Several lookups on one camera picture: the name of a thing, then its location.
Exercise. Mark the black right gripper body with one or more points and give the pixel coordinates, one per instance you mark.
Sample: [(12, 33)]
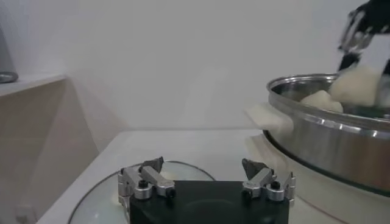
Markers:
[(379, 15)]

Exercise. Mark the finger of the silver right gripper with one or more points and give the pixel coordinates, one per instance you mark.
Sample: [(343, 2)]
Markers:
[(387, 67), (355, 36)]

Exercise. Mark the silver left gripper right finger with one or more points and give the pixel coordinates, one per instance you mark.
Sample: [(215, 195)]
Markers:
[(262, 182)]

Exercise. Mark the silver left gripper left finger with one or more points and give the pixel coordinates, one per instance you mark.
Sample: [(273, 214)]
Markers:
[(152, 182)]

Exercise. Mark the white steamed baozi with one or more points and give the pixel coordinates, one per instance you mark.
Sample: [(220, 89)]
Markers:
[(356, 86), (323, 102)]

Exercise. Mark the perforated steel steamer basket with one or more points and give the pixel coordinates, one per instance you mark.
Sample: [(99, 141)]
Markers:
[(335, 152)]

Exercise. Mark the white table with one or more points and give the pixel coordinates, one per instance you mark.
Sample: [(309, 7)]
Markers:
[(182, 146)]

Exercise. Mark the cream electric cooker base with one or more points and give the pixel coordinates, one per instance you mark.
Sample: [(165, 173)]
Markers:
[(320, 198)]

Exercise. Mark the white side desk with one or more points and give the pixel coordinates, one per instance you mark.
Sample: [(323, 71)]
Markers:
[(30, 84)]

